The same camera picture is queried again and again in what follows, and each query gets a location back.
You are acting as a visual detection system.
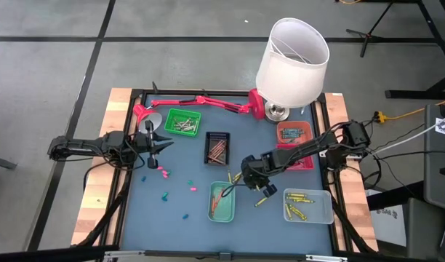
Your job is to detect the orange plastic basket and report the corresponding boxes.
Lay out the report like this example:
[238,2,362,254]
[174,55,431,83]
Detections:
[276,120,314,145]

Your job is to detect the black tripod stand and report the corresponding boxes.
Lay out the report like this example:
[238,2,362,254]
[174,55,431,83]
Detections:
[345,0,395,58]

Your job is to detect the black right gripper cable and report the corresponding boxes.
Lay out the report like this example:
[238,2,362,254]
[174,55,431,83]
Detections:
[220,183,249,199]

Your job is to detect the clear plastic container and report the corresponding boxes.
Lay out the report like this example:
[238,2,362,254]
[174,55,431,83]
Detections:
[282,188,334,226]

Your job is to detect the yellow extension cord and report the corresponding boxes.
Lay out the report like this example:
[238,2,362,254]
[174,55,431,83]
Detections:
[374,95,445,124]

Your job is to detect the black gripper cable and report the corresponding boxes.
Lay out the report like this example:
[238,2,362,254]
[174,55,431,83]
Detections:
[100,143,147,172]
[220,183,249,199]

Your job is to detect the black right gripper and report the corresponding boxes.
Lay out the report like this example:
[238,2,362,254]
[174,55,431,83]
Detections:
[240,154,278,199]

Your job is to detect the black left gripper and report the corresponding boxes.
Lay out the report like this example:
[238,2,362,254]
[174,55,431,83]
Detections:
[129,119,175,170]

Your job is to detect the green plastic basket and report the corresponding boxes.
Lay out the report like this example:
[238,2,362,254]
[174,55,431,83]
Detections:
[163,108,202,138]

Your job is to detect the silver metal bracket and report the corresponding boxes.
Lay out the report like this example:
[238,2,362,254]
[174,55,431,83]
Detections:
[103,250,146,261]
[305,254,349,262]

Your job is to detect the teal plastic bin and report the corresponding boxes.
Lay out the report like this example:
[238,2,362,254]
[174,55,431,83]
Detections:
[207,180,237,223]

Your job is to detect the black metal table frame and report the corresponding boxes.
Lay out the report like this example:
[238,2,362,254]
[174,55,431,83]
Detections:
[98,88,378,262]

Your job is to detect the black plastic tray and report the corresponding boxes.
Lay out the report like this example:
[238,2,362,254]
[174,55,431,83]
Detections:
[203,131,230,167]

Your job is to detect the gray box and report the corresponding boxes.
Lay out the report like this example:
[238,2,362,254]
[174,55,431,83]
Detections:
[404,198,445,261]

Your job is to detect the white shade table lamp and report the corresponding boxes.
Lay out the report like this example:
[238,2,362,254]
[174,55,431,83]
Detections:
[255,17,331,124]

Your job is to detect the gray cabinet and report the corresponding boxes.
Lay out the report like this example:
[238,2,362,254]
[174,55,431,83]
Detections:
[424,103,445,213]

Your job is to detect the red plastic basket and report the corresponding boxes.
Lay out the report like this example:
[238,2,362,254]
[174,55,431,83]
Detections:
[276,143,315,172]

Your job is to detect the black floor stand base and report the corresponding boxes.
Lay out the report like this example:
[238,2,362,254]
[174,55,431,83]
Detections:
[385,0,445,100]

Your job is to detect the white cardboard box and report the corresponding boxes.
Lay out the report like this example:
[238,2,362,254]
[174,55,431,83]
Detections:
[366,188,408,248]

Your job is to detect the red desk lamp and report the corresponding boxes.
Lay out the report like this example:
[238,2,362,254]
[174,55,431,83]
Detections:
[132,88,267,135]

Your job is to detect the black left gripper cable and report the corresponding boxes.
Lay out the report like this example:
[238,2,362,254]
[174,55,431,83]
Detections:
[100,143,147,172]

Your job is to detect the wooden table side board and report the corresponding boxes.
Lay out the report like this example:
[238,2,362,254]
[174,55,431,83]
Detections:
[323,92,379,253]
[70,87,133,247]

